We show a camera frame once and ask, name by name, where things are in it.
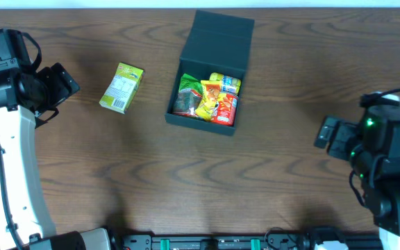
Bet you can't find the red chips can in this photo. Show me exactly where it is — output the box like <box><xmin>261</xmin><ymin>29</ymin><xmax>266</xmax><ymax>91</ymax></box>
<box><xmin>210</xmin><ymin>92</ymin><xmax>238</xmax><ymax>126</ymax></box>

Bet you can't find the yellow snack packet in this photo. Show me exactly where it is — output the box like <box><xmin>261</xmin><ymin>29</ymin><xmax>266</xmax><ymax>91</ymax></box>
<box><xmin>195</xmin><ymin>80</ymin><xmax>222</xmax><ymax>122</ymax></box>

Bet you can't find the dark green box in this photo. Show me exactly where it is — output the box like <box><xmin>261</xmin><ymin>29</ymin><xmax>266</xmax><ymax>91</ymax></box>
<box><xmin>165</xmin><ymin>10</ymin><xmax>255</xmax><ymax>136</ymax></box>

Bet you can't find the yellow mentos bottle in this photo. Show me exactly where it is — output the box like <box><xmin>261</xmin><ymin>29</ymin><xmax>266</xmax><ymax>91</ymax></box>
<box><xmin>209</xmin><ymin>72</ymin><xmax>242</xmax><ymax>95</ymax></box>

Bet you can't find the green candy bag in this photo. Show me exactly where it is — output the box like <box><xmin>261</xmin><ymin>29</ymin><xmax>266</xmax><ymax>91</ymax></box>
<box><xmin>172</xmin><ymin>74</ymin><xmax>203</xmax><ymax>117</ymax></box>

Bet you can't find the green yellow juice carton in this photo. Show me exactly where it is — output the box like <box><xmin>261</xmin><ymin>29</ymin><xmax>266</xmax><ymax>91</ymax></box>
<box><xmin>99</xmin><ymin>62</ymin><xmax>144</xmax><ymax>114</ymax></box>

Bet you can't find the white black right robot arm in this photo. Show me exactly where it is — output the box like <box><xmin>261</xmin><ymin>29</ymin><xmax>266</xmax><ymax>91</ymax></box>
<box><xmin>315</xmin><ymin>92</ymin><xmax>400</xmax><ymax>249</ymax></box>

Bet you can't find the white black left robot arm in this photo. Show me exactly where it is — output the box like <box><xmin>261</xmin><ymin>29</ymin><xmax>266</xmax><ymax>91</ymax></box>
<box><xmin>0</xmin><ymin>58</ymin><xmax>113</xmax><ymax>250</ymax></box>

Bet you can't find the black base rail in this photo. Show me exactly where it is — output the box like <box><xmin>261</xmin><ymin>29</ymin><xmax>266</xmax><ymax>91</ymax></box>
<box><xmin>122</xmin><ymin>226</ymin><xmax>384</xmax><ymax>250</ymax></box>

